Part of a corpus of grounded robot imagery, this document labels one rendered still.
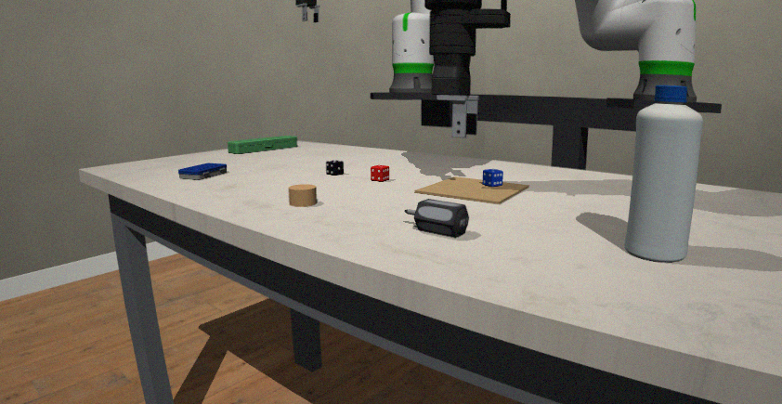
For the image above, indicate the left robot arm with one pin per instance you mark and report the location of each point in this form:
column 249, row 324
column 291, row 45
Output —
column 662, row 31

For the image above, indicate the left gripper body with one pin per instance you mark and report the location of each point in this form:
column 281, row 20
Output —
column 452, row 40

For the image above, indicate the red die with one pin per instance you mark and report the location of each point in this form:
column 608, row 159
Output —
column 379, row 173

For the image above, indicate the white plastic bottle with blue cap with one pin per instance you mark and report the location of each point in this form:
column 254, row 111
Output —
column 664, row 178

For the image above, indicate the tan flat mat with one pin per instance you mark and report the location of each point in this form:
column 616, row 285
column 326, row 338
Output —
column 472, row 190

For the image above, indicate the tan cylinder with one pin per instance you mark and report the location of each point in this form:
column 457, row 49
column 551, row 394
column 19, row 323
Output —
column 302, row 195

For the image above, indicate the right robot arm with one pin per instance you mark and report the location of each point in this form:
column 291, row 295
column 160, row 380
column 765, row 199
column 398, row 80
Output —
column 411, row 61

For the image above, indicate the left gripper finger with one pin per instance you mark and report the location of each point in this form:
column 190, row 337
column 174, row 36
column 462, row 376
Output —
column 459, row 114
column 472, row 108

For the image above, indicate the blue die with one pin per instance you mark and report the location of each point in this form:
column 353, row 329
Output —
column 492, row 177

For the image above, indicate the black die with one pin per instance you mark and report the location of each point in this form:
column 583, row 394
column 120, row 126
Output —
column 334, row 168

